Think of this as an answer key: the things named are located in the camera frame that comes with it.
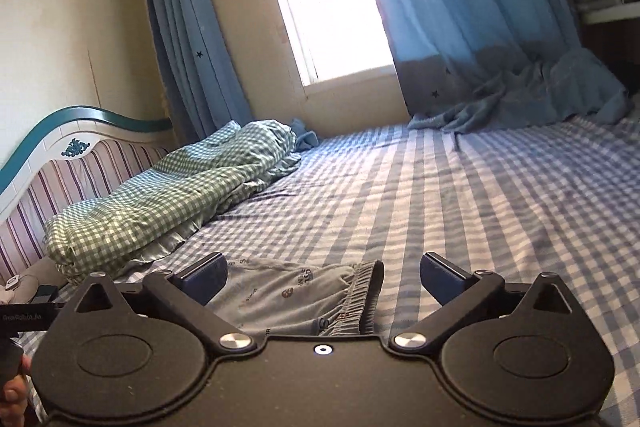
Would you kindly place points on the left blue star curtain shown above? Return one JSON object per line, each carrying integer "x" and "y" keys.
{"x": 202, "y": 89}

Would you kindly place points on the person's left hand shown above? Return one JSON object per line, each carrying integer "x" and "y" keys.
{"x": 14, "y": 401}

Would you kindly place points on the blue star curtain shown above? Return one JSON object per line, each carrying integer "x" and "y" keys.
{"x": 476, "y": 65}
{"x": 202, "y": 89}

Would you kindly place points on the right blue star curtain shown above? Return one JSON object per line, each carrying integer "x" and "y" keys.
{"x": 476, "y": 65}

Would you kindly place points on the green checkered quilt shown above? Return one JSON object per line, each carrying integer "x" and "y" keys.
{"x": 151, "y": 214}

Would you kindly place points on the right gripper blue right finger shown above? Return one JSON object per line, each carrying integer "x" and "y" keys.
{"x": 465, "y": 299}

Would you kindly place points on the blue checkered bed sheet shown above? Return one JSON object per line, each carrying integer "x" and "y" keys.
{"x": 562, "y": 198}

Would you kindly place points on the grey printed pants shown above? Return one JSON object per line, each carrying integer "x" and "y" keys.
{"x": 269, "y": 297}

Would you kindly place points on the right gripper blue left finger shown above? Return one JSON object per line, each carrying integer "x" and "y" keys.
{"x": 182, "y": 298}

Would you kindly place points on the striped teal-trimmed headboard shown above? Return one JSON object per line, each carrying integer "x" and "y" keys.
{"x": 75, "y": 153}

